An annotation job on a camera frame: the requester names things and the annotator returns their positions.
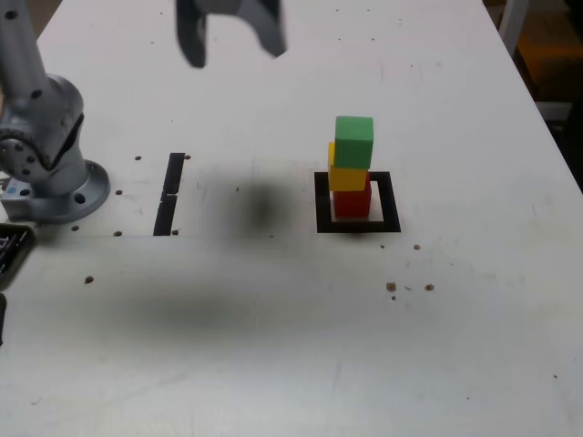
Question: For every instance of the black tape square outline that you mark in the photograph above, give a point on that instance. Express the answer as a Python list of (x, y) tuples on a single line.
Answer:
[(391, 205)]

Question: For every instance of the small dark object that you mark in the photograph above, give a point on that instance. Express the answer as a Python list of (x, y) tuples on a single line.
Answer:
[(2, 318)]

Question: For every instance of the black tray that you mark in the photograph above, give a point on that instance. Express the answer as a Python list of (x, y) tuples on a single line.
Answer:
[(11, 255)]

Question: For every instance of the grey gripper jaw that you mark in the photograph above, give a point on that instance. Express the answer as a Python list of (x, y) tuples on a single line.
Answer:
[(191, 36), (268, 27)]

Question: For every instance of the black tape strip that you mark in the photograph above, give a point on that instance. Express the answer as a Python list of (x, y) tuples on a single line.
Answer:
[(165, 214)]

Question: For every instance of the yellow-brown box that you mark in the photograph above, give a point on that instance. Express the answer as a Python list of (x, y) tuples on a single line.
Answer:
[(551, 64)]

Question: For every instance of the yellow cube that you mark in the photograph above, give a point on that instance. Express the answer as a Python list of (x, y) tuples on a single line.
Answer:
[(346, 179)]

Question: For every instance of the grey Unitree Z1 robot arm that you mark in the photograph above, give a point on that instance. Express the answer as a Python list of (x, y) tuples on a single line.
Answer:
[(50, 136)]

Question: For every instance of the red cube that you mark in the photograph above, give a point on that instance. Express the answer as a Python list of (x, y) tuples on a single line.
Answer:
[(350, 202)]

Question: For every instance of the green cube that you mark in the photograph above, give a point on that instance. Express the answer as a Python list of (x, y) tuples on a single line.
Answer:
[(354, 143)]

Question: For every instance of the white furniture frame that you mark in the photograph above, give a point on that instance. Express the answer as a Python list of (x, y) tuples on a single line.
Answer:
[(512, 23)]

